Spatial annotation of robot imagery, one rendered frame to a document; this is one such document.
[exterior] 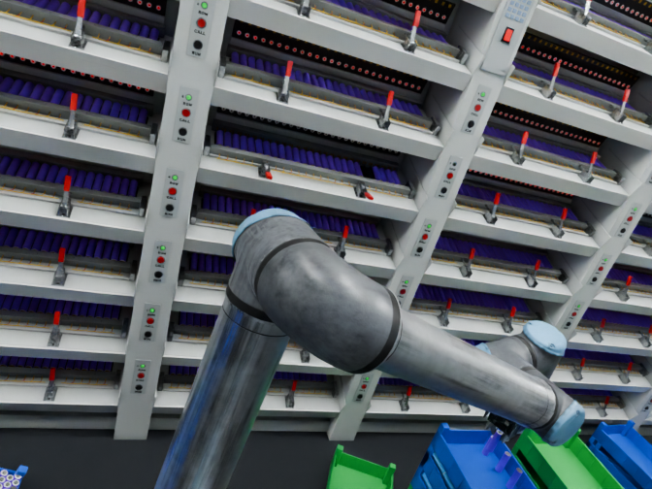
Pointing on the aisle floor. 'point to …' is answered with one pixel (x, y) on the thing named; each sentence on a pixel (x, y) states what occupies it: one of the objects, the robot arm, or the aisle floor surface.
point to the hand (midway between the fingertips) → (500, 432)
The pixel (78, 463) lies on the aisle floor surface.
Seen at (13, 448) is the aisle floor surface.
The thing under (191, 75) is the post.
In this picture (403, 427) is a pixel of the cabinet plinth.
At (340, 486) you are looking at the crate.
